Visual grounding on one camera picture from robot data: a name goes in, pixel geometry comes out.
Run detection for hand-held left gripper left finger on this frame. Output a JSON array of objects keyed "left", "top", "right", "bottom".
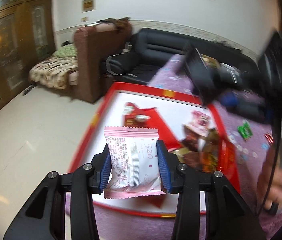
[{"left": 3, "top": 145, "right": 113, "bottom": 240}]

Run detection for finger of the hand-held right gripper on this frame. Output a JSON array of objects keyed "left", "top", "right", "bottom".
[
  {"left": 180, "top": 41, "right": 242, "bottom": 106},
  {"left": 220, "top": 90, "right": 273, "bottom": 124}
]

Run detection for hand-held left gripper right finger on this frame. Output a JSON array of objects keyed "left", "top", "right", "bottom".
[{"left": 155, "top": 140, "right": 267, "bottom": 240}]

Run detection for pale pink snack packet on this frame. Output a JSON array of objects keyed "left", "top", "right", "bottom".
[{"left": 104, "top": 126, "right": 162, "bottom": 200}]

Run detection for red box with white inside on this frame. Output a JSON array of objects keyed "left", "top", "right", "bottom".
[{"left": 67, "top": 81, "right": 242, "bottom": 218}]

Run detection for pink bear snack packet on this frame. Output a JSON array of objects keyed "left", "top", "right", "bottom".
[{"left": 182, "top": 109, "right": 218, "bottom": 141}]

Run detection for red flower-print snack packet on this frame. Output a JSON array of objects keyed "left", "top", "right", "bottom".
[{"left": 122, "top": 102, "right": 157, "bottom": 131}]

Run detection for person's right hand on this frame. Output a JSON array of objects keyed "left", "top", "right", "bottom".
[{"left": 257, "top": 142, "right": 282, "bottom": 216}]

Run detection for green candy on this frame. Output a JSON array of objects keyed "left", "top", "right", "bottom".
[{"left": 237, "top": 121, "right": 254, "bottom": 140}]

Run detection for brown snack packet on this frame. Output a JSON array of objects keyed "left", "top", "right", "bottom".
[{"left": 181, "top": 140, "right": 207, "bottom": 172}]

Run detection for black sofa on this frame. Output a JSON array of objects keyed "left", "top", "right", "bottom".
[{"left": 99, "top": 27, "right": 259, "bottom": 86}]

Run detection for dark orange-print snack packet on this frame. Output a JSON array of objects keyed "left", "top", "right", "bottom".
[{"left": 198, "top": 129, "right": 223, "bottom": 173}]

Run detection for brown armchair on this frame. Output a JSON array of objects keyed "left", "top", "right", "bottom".
[{"left": 74, "top": 17, "right": 133, "bottom": 104}]

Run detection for patterned bed mattress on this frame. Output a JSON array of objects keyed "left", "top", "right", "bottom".
[{"left": 28, "top": 44, "right": 79, "bottom": 91}]

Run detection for green pillow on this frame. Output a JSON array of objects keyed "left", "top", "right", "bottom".
[{"left": 54, "top": 45, "right": 78, "bottom": 58}]

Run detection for wooden glass-door cabinet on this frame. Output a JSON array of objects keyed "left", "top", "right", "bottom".
[{"left": 0, "top": 0, "right": 57, "bottom": 132}]

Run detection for black cable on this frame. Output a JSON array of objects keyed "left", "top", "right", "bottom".
[{"left": 255, "top": 119, "right": 282, "bottom": 217}]

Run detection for wall sign plate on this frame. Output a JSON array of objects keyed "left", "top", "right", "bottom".
[{"left": 81, "top": 0, "right": 96, "bottom": 13}]

